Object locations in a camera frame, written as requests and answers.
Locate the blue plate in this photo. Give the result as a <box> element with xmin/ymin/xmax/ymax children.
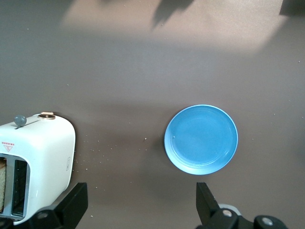
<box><xmin>163</xmin><ymin>104</ymin><xmax>239</xmax><ymax>176</ymax></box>

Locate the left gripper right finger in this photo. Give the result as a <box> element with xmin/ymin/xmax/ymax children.
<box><xmin>195</xmin><ymin>182</ymin><xmax>239</xmax><ymax>229</ymax></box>

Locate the white toaster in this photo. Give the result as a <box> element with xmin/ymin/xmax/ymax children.
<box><xmin>0</xmin><ymin>112</ymin><xmax>76</xmax><ymax>226</ymax></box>

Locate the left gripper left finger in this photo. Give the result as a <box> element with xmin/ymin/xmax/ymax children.
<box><xmin>30</xmin><ymin>182</ymin><xmax>89</xmax><ymax>229</ymax></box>

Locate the brown bread slice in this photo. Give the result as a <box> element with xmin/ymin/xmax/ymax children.
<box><xmin>0</xmin><ymin>158</ymin><xmax>7</xmax><ymax>214</ymax></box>

